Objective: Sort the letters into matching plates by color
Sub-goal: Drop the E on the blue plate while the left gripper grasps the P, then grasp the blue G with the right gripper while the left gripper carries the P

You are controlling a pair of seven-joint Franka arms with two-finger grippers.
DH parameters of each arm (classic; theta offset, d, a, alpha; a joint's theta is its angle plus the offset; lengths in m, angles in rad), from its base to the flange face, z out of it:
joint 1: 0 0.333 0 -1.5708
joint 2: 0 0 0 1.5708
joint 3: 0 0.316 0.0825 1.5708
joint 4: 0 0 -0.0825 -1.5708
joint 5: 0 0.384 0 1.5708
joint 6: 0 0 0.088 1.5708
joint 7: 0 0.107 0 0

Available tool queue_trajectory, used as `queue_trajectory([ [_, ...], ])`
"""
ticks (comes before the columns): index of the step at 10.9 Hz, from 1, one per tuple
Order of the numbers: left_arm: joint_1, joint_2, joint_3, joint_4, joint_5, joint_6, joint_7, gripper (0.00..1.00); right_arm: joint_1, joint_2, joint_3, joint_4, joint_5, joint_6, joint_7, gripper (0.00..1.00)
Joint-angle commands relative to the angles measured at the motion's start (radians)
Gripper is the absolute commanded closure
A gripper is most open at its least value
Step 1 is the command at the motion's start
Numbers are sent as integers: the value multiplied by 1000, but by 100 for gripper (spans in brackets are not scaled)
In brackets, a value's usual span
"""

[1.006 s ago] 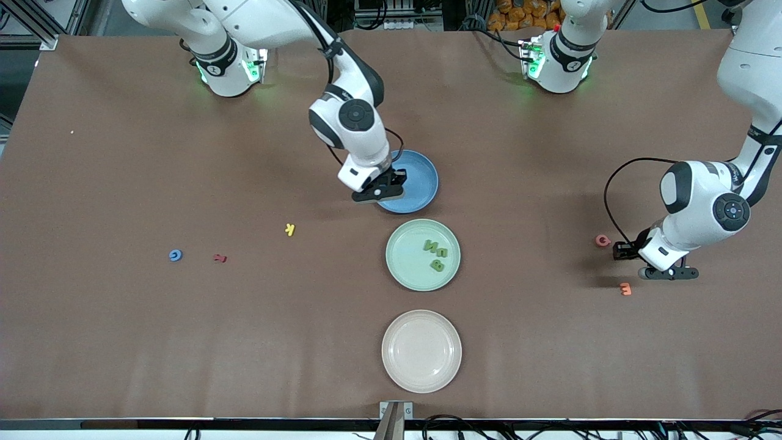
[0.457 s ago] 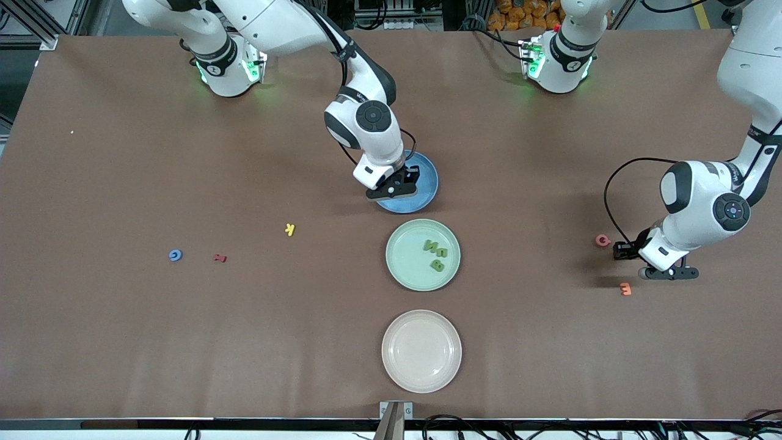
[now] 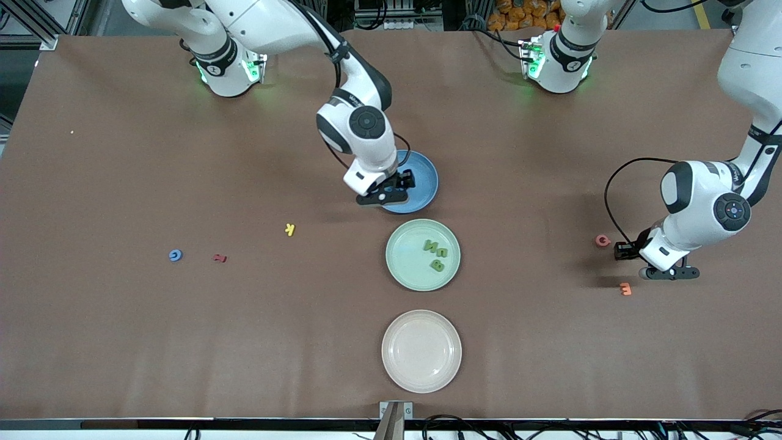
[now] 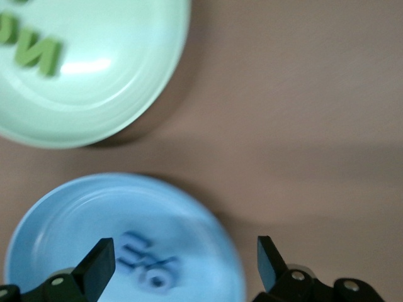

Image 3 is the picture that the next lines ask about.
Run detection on blue plate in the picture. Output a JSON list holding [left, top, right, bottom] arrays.
[[382, 150, 439, 215]]

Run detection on light green plate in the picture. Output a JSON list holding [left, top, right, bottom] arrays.
[[386, 218, 461, 292]]

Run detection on pale pink plate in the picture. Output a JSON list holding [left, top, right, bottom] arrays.
[[381, 309, 462, 394]]

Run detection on bag of orange fruits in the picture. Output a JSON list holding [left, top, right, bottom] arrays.
[[487, 0, 566, 31]]

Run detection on brown paper table cover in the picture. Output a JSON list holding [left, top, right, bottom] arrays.
[[0, 29, 782, 421]]

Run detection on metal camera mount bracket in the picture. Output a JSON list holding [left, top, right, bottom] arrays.
[[374, 401, 414, 440]]

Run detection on black cables under table edge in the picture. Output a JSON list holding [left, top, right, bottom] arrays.
[[422, 414, 782, 440]]

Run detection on metal table edge rail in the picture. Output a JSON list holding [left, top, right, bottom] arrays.
[[0, 417, 782, 431]]

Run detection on aluminium frame post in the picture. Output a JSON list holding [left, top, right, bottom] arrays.
[[12, 0, 83, 51]]

